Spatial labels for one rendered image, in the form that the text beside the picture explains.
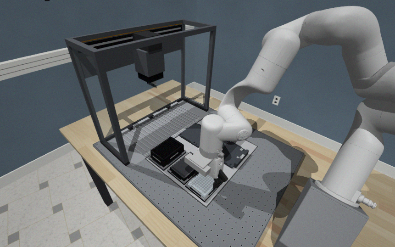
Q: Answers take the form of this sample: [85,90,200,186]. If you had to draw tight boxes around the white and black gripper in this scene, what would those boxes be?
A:
[208,156,228,189]

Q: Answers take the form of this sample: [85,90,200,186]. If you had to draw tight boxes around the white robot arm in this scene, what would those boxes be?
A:
[184,6,395,209]

